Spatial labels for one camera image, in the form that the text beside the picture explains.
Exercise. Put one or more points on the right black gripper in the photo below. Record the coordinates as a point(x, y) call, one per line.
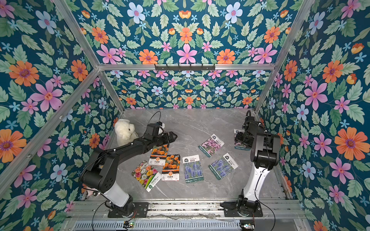
point(241, 138)

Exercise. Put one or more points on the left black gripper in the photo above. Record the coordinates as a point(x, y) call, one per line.
point(166, 140)

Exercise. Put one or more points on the pink flowers seed packet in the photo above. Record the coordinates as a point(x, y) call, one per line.
point(211, 145)
point(237, 143)

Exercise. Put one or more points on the lavender seed packet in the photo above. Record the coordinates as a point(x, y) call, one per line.
point(193, 169)
point(223, 166)

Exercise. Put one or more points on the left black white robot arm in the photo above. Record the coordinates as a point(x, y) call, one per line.
point(101, 170)

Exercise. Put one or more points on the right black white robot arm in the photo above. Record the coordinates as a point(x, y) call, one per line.
point(264, 147)

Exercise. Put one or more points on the orange marigold seed packet upper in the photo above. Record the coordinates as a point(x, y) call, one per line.
point(158, 155)

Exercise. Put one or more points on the orange marigold seed packet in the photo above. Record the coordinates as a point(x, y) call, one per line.
point(158, 155)
point(171, 169)

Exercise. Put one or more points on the orange marigold seed packet lower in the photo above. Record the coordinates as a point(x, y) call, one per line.
point(171, 169)

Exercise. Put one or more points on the colourful roses seed packet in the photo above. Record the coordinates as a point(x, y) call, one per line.
point(146, 175)

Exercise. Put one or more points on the white plush teddy bear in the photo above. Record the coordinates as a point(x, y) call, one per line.
point(125, 132)

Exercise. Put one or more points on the pink plush pig toy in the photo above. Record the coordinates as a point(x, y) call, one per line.
point(89, 191)

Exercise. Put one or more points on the black hook rail on wall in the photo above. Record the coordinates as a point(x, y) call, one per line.
point(185, 67)

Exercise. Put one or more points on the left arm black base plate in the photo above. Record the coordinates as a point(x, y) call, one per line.
point(130, 210)

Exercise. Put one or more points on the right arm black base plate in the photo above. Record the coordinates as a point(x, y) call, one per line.
point(247, 209)

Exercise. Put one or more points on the white slotted cable duct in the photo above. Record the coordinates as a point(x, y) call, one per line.
point(158, 225)

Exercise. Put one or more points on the aluminium front rail frame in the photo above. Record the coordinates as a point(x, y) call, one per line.
point(210, 209)

